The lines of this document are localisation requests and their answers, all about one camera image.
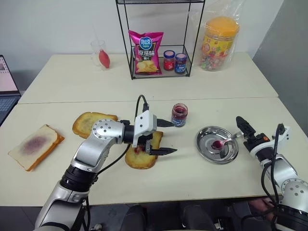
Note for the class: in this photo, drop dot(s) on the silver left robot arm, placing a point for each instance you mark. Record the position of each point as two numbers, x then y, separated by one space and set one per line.
103 134

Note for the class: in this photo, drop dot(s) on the golden toast slice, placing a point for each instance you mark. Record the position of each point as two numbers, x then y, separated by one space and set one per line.
142 161

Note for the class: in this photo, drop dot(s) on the open blue-label jam jar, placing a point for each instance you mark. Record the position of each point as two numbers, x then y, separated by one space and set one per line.
178 119

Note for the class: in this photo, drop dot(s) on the dark rounded shape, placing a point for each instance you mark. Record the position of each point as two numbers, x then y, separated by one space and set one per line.
197 216
133 217

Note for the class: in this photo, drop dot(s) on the red-label jam jar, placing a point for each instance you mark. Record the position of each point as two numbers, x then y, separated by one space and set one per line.
169 62

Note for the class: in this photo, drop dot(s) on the open laptop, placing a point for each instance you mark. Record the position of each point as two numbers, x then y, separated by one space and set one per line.
7 81

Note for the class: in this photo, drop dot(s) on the clear plastic bag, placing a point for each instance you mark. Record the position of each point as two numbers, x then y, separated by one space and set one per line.
198 19

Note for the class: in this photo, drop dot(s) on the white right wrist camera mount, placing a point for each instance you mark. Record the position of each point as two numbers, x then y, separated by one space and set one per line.
285 134

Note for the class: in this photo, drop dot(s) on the red bulb dropper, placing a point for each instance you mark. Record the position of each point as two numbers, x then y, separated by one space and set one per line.
104 59

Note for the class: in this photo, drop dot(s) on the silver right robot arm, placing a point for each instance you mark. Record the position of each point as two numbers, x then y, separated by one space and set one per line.
288 173

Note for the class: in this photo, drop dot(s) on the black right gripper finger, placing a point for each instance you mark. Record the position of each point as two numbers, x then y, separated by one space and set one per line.
243 131
249 128

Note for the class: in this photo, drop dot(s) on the metal spoon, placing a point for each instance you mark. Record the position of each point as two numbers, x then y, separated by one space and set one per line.
228 139

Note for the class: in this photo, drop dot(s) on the round steel plate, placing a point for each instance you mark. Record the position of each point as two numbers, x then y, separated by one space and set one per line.
216 155

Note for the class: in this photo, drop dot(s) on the white bread slice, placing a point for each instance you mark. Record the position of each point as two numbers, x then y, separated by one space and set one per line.
36 144

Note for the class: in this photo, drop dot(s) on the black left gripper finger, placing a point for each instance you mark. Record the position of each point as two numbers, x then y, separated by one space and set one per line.
163 123
161 151

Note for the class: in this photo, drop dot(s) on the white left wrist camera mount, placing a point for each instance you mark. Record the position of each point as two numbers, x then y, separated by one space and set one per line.
144 122

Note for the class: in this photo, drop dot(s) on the pink potato chips bag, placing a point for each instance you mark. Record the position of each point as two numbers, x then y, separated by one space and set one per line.
145 55

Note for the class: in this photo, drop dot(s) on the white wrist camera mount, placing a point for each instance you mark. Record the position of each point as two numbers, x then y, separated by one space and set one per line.
285 134
144 122

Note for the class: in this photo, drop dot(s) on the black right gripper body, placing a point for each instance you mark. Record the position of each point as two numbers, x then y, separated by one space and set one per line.
258 140

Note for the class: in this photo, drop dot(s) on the toast slice with dark stain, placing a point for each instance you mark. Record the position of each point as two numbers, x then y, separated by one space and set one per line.
83 124

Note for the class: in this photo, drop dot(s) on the closed blue-label jam jar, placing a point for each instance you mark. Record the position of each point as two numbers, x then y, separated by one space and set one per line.
180 65

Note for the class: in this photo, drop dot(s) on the clear glass cup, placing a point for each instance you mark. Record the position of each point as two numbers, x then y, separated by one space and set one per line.
95 51

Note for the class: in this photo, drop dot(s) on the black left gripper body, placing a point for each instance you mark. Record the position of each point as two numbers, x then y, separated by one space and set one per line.
144 140

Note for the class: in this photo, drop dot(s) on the candy jar with orange lid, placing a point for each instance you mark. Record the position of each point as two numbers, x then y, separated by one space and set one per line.
217 43

